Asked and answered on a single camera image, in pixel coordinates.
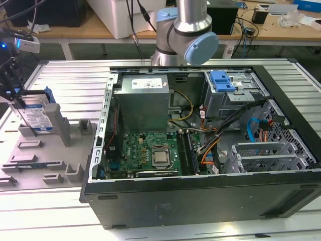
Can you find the hard disk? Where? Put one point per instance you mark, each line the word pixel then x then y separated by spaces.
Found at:
pixel 35 118

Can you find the metal disk bay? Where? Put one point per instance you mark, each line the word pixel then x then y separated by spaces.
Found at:
pixel 265 157

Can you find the crumpled white paper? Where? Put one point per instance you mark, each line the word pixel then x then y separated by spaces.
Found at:
pixel 40 28

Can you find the large black box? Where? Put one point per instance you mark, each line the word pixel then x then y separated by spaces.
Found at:
pixel 50 12

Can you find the grey parts rack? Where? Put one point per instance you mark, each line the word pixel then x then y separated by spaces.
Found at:
pixel 50 155

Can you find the RAM stick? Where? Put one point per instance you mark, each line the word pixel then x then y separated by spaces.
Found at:
pixel 182 153
pixel 193 153
pixel 32 166

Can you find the black case fan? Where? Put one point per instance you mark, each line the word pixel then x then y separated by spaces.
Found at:
pixel 114 140

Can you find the large white box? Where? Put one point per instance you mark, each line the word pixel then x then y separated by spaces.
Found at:
pixel 120 17

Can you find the grey power supply unit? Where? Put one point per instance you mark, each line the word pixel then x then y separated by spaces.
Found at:
pixel 143 110

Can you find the green motherboard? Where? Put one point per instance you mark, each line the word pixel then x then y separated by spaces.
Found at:
pixel 135 150

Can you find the CPU socket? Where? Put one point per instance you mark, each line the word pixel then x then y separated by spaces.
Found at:
pixel 160 148

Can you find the silver CPU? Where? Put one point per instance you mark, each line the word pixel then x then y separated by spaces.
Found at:
pixel 160 157

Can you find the black graphics card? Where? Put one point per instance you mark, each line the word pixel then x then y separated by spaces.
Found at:
pixel 155 174

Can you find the blue plastic drive latch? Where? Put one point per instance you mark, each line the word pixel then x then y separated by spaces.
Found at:
pixel 222 81

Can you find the metal optical drive cage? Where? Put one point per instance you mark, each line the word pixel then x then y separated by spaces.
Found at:
pixel 225 105

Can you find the black upright box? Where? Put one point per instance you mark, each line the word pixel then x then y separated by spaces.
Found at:
pixel 223 20

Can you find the black PC case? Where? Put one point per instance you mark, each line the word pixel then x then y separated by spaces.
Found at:
pixel 200 200

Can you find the small black cube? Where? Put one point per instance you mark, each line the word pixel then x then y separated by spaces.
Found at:
pixel 259 16

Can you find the pale grey flat box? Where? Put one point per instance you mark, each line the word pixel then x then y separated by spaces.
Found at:
pixel 278 8

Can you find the clear plastic bags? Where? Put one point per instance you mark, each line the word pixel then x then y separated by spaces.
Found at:
pixel 291 18

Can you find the blue cardboard box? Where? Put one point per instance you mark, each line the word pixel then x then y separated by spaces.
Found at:
pixel 308 5

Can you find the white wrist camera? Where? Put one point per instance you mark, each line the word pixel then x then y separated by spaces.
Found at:
pixel 28 46

